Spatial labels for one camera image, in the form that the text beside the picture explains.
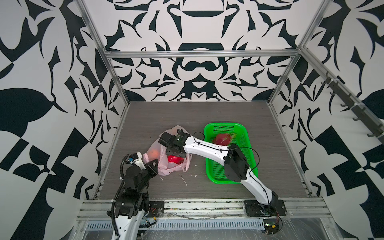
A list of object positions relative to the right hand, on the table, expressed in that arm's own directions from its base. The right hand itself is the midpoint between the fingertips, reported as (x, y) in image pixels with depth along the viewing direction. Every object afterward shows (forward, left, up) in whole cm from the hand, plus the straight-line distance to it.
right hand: (172, 151), depth 87 cm
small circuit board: (-35, -48, -8) cm, 60 cm away
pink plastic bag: (-11, +2, +4) cm, 12 cm away
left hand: (-7, +6, +7) cm, 11 cm away
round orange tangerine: (-2, +10, +1) cm, 10 cm away
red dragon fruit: (+7, -31, +1) cm, 32 cm away
